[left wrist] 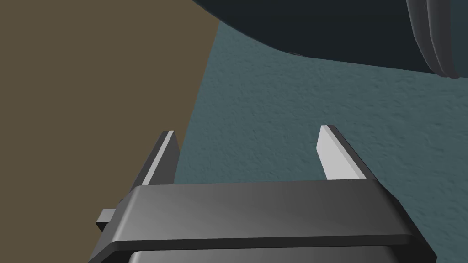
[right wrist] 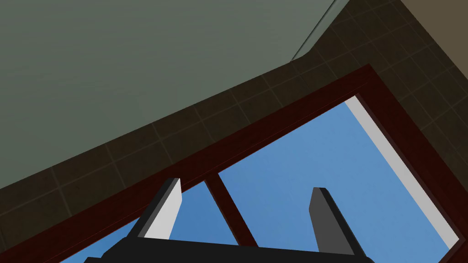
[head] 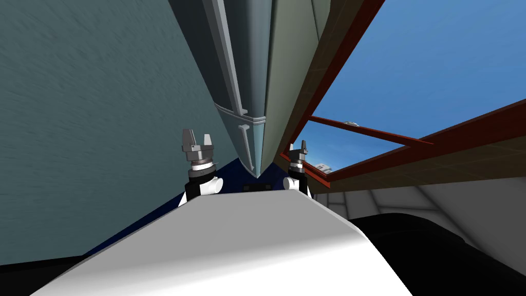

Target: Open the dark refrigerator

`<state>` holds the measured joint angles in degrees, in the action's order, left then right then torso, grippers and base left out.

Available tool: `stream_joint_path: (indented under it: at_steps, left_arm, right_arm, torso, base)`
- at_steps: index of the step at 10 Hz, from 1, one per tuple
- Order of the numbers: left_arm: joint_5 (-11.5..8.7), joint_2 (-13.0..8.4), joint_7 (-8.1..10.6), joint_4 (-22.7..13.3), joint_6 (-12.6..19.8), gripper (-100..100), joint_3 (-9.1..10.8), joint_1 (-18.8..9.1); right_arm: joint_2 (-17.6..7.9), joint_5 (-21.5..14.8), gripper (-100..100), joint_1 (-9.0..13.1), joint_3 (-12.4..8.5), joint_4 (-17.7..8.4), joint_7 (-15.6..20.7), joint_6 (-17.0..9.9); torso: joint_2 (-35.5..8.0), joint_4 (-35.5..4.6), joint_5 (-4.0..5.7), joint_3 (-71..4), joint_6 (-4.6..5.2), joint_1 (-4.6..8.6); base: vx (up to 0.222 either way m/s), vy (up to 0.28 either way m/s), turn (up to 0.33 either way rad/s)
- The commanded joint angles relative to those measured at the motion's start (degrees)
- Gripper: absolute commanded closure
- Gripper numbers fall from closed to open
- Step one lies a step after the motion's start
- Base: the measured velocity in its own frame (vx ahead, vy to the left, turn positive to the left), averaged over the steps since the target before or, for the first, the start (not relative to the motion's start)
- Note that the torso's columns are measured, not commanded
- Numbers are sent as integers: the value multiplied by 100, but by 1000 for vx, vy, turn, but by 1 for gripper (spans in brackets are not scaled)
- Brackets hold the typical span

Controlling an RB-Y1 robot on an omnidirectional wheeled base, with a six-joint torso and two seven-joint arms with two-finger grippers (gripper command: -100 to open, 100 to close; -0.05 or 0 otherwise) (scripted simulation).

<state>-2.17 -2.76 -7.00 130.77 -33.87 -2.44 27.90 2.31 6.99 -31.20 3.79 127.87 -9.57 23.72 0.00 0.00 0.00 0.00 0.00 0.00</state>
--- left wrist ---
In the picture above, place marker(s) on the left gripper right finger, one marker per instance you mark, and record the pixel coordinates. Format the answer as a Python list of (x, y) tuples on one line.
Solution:
[(338, 160)]

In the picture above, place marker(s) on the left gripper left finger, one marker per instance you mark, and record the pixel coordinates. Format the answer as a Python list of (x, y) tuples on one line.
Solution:
[(162, 164)]

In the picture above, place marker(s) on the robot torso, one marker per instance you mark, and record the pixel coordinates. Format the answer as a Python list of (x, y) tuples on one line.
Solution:
[(329, 25)]

